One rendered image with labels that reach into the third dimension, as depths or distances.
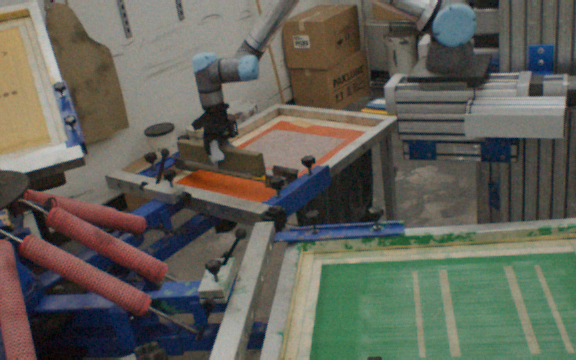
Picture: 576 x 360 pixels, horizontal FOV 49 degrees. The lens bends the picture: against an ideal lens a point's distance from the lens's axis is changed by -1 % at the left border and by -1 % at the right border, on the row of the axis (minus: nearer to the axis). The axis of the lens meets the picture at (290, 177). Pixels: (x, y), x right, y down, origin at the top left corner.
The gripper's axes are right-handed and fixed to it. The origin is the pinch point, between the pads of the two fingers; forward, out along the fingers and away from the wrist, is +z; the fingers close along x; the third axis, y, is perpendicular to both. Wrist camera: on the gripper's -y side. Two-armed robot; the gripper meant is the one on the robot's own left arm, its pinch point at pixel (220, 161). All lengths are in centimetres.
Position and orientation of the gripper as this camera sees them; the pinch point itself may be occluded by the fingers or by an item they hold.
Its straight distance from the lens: 206.4
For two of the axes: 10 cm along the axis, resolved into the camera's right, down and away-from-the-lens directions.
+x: 6.0, -4.2, 6.9
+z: 1.4, 9.0, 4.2
